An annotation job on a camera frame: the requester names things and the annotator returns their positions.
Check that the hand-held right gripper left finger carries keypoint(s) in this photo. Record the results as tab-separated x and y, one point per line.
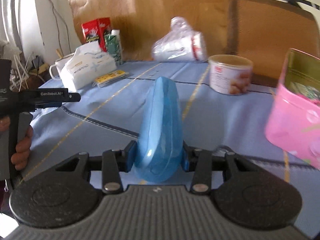
130	155

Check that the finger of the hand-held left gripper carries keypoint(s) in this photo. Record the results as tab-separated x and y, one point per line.
50	95
47	104

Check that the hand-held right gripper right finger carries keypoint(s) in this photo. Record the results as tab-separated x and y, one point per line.
185	157

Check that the blue glasses case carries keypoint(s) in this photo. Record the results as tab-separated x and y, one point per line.
160	130

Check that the pink box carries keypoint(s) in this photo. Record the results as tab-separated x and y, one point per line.
290	120

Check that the green patterned tissue packet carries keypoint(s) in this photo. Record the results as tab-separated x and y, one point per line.
306	92

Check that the person's left hand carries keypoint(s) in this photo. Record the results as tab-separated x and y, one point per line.
23	150

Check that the wooden stand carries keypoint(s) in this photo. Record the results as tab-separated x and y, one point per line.
37	75

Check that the white enamel mug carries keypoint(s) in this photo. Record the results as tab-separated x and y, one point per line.
55	70

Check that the dark grey charger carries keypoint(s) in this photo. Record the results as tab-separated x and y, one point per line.
38	60

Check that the white facial tissue pack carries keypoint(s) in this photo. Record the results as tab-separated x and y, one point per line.
87	67

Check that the blue plaid tablecloth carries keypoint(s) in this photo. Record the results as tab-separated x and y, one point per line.
100	115

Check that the yellow flat box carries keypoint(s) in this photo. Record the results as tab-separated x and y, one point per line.
111	78

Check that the red tin box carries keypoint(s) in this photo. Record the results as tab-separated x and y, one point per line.
93	32

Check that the green carton with white cap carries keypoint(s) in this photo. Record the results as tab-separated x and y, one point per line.
113	46

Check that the white tin can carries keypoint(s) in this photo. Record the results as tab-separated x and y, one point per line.
230	77

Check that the brown wooden panel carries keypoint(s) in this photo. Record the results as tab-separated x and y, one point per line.
140	35

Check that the clear plastic bag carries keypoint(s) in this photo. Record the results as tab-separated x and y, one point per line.
180	27

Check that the brown wicker chair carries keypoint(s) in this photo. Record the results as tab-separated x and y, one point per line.
270	35

